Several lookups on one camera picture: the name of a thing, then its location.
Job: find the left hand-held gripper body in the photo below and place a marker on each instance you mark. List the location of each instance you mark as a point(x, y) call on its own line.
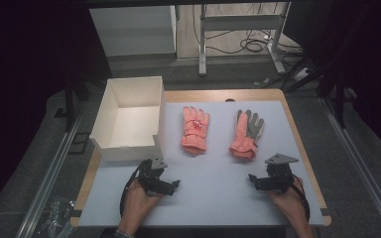
point(149, 178)

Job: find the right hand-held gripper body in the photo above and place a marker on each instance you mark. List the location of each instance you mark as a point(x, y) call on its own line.
point(279, 177)

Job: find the pink glove with grey palm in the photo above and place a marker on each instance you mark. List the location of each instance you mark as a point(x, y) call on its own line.
point(243, 139)

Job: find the pink glove with red print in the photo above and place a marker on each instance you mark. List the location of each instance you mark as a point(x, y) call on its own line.
point(195, 130)

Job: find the white cardboard box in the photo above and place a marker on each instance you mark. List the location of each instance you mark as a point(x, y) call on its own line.
point(132, 119)

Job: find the person's left hand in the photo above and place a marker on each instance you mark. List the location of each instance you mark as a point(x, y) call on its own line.
point(137, 206)

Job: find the person's right hand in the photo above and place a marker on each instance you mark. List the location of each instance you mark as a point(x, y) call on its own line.
point(292, 205)

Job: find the light blue table mat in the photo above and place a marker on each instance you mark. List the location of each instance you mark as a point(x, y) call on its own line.
point(218, 185)

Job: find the black stand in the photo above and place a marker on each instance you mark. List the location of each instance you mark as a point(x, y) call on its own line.
point(339, 99)
point(69, 105)

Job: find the clear plastic bag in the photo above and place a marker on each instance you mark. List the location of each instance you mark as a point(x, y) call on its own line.
point(58, 216)

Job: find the white power strip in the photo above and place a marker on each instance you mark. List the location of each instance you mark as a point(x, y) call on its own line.
point(301, 74)

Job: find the white cabinet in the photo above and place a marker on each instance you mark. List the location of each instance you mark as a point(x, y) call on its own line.
point(132, 31)

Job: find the black flat bracket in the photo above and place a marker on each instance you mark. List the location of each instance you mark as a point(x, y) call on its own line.
point(79, 142)

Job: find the aluminium rail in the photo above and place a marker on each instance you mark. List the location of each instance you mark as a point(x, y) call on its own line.
point(360, 165)
point(51, 175)

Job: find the grey metal desk frame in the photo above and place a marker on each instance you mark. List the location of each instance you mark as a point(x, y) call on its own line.
point(241, 22)

